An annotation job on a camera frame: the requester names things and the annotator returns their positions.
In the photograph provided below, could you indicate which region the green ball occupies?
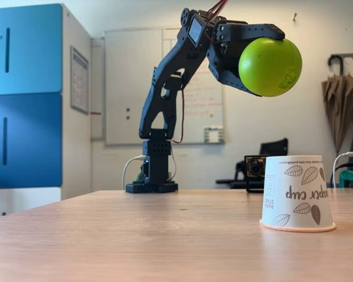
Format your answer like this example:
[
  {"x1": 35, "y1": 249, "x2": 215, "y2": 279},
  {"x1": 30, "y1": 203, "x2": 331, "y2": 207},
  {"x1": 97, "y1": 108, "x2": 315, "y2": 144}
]
[{"x1": 238, "y1": 36, "x2": 303, "y2": 98}]

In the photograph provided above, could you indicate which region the white leaf-print paper cup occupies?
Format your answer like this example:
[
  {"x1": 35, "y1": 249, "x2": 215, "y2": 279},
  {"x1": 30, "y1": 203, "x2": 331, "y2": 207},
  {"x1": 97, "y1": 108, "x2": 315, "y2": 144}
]
[{"x1": 259, "y1": 155, "x2": 337, "y2": 233}]

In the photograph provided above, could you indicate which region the black webcam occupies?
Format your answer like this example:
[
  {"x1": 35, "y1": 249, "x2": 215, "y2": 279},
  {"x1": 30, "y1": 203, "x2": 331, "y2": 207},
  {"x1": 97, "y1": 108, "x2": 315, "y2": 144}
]
[{"x1": 244, "y1": 154, "x2": 268, "y2": 194}]

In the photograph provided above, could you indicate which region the beige folded umbrella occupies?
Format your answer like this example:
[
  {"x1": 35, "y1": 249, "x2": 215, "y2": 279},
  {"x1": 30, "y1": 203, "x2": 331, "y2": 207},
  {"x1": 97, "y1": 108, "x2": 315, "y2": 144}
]
[{"x1": 321, "y1": 73, "x2": 353, "y2": 156}]

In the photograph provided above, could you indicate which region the framed notice sheet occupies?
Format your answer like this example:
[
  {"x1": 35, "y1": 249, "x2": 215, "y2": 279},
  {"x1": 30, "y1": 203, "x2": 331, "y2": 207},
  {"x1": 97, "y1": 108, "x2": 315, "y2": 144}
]
[{"x1": 69, "y1": 45, "x2": 91, "y2": 116}]

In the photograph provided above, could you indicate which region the green table clamp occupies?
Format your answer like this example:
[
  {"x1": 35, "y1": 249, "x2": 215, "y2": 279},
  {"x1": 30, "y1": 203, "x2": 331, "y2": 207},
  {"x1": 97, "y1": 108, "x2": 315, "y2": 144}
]
[{"x1": 338, "y1": 170, "x2": 353, "y2": 189}]

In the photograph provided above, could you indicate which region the blue and white locker cabinet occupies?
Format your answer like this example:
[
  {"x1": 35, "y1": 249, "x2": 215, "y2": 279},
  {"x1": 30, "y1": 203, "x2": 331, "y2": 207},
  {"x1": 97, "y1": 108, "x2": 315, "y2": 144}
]
[{"x1": 0, "y1": 3, "x2": 92, "y2": 220}]

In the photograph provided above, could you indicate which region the red black servo wire bundle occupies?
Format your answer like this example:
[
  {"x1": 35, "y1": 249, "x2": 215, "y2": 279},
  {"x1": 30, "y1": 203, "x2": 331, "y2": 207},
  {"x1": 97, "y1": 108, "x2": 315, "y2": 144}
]
[{"x1": 205, "y1": 0, "x2": 232, "y2": 39}]

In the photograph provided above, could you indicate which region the thin red servo wire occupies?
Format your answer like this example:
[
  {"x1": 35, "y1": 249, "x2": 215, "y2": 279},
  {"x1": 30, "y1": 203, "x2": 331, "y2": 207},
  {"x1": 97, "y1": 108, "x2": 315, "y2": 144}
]
[{"x1": 172, "y1": 87, "x2": 186, "y2": 145}]

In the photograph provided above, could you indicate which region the black umbrella handle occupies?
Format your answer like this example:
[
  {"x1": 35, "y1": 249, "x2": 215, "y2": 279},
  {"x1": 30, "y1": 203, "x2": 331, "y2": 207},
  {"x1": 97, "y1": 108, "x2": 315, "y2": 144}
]
[{"x1": 327, "y1": 55, "x2": 344, "y2": 79}]

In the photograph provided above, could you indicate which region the wall whiteboard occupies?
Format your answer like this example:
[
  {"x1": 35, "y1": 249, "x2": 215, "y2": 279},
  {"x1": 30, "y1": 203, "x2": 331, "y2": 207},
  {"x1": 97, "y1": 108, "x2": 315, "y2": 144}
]
[{"x1": 104, "y1": 26, "x2": 226, "y2": 146}]

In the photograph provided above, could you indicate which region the white USB cable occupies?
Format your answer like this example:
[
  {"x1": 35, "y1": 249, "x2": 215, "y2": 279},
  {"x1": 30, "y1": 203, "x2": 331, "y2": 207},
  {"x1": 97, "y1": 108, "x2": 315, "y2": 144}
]
[
  {"x1": 331, "y1": 151, "x2": 353, "y2": 189},
  {"x1": 121, "y1": 155, "x2": 148, "y2": 190}
]

